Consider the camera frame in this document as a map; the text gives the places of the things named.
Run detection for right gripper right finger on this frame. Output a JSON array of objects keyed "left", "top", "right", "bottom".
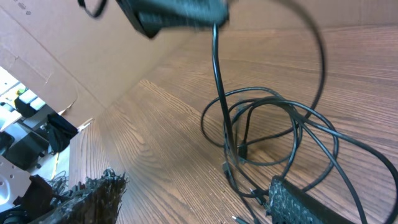
[{"left": 266, "top": 175, "right": 351, "bottom": 224}]

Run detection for cardboard wall panel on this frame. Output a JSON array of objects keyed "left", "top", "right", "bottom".
[{"left": 1, "top": 0, "right": 397, "bottom": 126}]

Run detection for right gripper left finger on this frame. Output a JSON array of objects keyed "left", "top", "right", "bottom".
[{"left": 32, "top": 168, "right": 127, "bottom": 224}]

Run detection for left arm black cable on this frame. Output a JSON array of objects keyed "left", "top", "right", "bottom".
[{"left": 77, "top": 0, "right": 108, "bottom": 19}]

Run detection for black bags on shelf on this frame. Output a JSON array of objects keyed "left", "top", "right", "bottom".
[{"left": 1, "top": 90, "right": 78, "bottom": 170}]

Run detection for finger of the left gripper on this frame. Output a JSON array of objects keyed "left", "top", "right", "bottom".
[{"left": 118, "top": 0, "right": 229, "bottom": 39}]

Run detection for black USB-A cable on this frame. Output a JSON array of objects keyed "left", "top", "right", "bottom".
[{"left": 200, "top": 86, "right": 398, "bottom": 224}]

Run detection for black thin-plug cable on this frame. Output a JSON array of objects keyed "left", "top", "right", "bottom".
[{"left": 211, "top": 0, "right": 327, "bottom": 224}]

